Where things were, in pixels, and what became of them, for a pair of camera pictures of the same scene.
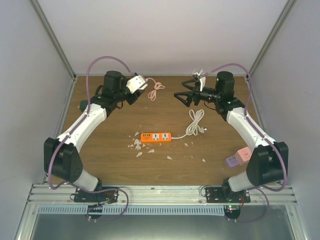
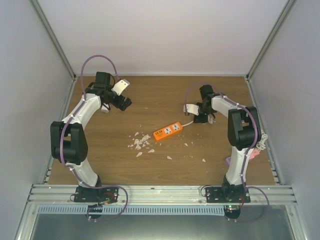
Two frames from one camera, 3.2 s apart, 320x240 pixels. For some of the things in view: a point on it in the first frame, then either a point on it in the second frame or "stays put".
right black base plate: [225, 195] stays put
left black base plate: [102, 197] stays put
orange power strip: [156, 137] -> [167, 131]
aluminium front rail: [64, 194] stays put
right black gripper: [189, 94] -> [199, 120]
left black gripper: [137, 93] -> [125, 104]
